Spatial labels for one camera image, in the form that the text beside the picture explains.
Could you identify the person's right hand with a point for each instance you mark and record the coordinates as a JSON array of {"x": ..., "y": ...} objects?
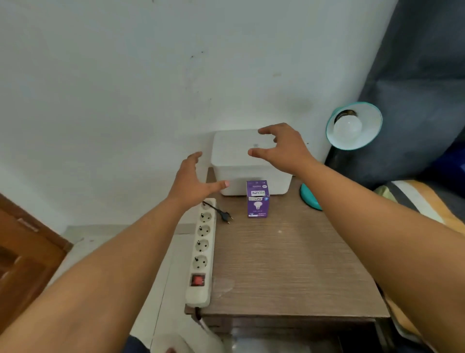
[{"x": 290, "y": 152}]

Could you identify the white power strip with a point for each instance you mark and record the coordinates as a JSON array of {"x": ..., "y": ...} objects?
[{"x": 201, "y": 247}]

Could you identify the purple light bulb box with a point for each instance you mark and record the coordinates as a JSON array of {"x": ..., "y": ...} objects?
[{"x": 258, "y": 207}]

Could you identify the white light bulb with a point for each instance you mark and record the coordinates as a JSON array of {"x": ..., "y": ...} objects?
[{"x": 348, "y": 129}]

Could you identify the blue cartoon cushion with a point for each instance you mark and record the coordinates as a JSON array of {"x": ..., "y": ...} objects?
[{"x": 450, "y": 163}]

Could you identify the brown wooden nightstand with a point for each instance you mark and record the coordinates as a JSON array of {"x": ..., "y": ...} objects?
[{"x": 290, "y": 262}]

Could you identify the person's left hand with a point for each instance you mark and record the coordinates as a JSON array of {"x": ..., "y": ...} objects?
[{"x": 189, "y": 185}]

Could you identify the person's left forearm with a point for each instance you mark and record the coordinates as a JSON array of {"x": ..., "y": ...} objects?
[{"x": 91, "y": 287}]

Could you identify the dark blue trousers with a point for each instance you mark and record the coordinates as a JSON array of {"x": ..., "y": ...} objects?
[{"x": 136, "y": 345}]

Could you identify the teal desk lamp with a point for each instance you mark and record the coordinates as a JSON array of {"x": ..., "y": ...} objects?
[{"x": 363, "y": 123}]

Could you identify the white plastic storage box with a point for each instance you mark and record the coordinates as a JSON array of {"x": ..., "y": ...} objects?
[
  {"x": 239, "y": 178},
  {"x": 232, "y": 149}
]

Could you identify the grey padded headboard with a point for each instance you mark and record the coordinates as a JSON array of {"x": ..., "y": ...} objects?
[{"x": 410, "y": 72}]

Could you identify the person's right forearm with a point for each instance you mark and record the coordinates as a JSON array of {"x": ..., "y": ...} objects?
[{"x": 392, "y": 247}]

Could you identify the brown wooden door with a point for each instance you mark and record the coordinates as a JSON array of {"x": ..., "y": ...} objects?
[{"x": 25, "y": 262}]

